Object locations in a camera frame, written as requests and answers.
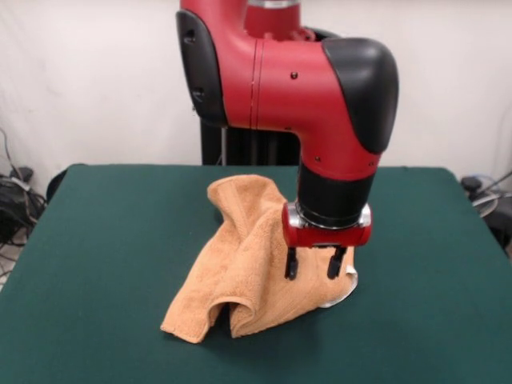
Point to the black bulky object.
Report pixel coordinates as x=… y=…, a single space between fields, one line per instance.
x=502 y=232

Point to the small black power brick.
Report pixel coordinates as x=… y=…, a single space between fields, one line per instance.
x=22 y=173

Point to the tan terry towel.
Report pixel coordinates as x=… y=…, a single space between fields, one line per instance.
x=232 y=260

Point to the small black device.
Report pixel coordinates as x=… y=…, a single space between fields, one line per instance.
x=472 y=183

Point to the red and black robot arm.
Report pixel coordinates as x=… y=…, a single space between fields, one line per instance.
x=288 y=92

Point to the dark green table cloth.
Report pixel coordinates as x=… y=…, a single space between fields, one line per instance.
x=100 y=240

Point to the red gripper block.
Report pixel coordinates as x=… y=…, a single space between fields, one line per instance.
x=320 y=236

